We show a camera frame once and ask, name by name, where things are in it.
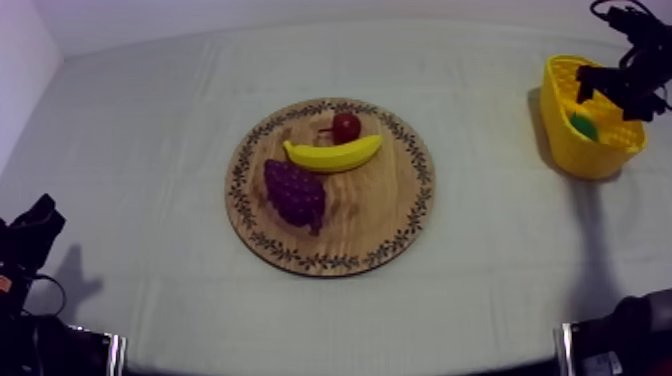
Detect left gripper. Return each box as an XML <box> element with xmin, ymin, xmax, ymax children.
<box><xmin>0</xmin><ymin>193</ymin><xmax>67</xmax><ymax>274</ymax></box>

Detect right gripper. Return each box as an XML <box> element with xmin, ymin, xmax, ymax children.
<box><xmin>575</xmin><ymin>43</ymin><xmax>672</xmax><ymax>124</ymax></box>

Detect green toy pear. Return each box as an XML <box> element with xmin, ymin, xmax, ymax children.
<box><xmin>569</xmin><ymin>112</ymin><xmax>600</xmax><ymax>143</ymax></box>

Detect yellow plastic basket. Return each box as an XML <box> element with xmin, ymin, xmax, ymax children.
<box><xmin>539</xmin><ymin>53</ymin><xmax>649</xmax><ymax>181</ymax></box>

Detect round wooden board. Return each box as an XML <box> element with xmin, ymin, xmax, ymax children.
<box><xmin>223</xmin><ymin>96</ymin><xmax>437</xmax><ymax>278</ymax></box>

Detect silver metal bar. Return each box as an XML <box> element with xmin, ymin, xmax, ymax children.
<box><xmin>554</xmin><ymin>322</ymin><xmax>575</xmax><ymax>376</ymax></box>
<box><xmin>106</xmin><ymin>332</ymin><xmax>128</xmax><ymax>376</ymax></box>

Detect purple toy grapes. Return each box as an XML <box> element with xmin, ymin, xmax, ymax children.
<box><xmin>262</xmin><ymin>158</ymin><xmax>327</xmax><ymax>237</ymax></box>

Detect small red fruit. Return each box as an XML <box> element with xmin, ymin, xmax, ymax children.
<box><xmin>317</xmin><ymin>112</ymin><xmax>363</xmax><ymax>146</ymax></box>

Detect yellow toy banana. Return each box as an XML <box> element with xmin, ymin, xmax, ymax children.
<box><xmin>282</xmin><ymin>134</ymin><xmax>384</xmax><ymax>174</ymax></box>

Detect black cable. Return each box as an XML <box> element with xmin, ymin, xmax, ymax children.
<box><xmin>20</xmin><ymin>272</ymin><xmax>68</xmax><ymax>318</ymax></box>
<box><xmin>589</xmin><ymin>0</ymin><xmax>664</xmax><ymax>26</ymax></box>

